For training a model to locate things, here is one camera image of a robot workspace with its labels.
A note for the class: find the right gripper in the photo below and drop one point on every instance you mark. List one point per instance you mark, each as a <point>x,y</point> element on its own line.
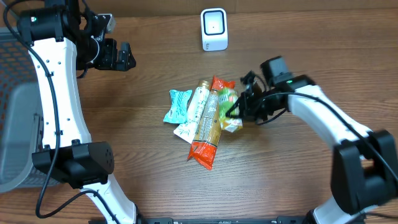
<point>249,103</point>

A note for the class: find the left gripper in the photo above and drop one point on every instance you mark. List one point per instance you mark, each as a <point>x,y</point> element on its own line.
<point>112,54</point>

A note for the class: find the green snack packet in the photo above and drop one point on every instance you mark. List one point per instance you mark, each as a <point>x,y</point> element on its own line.
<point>227,98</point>

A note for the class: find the orange pasta packet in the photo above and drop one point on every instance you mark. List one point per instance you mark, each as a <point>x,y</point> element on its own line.
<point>205,143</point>

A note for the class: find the white tube with gold cap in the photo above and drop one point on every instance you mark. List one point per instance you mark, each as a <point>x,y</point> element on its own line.
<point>187,130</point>

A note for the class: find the light blue wipes packet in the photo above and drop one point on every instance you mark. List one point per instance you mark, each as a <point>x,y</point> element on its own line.
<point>177,113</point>

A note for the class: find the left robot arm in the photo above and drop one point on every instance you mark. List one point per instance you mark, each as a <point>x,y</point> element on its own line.
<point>64,42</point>

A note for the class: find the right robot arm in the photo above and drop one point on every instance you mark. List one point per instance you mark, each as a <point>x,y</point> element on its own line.
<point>364,166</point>

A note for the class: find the white barcode scanner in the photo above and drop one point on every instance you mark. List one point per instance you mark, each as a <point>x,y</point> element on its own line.
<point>214,29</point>

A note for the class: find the grey plastic basket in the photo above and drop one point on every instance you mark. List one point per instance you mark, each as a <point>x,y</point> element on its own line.
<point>21,117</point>

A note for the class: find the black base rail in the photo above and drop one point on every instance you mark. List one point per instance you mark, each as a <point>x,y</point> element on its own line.
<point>278,220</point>

